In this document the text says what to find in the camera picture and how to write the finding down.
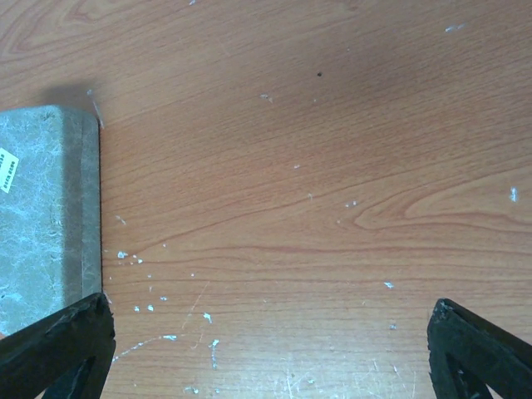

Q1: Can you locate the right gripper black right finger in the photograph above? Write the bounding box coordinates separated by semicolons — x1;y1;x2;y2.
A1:
427;298;531;398

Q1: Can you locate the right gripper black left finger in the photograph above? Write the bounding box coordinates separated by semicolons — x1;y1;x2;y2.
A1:
1;293;116;398

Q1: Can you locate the grey glasses case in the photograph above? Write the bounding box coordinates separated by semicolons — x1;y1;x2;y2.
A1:
1;105;102;336

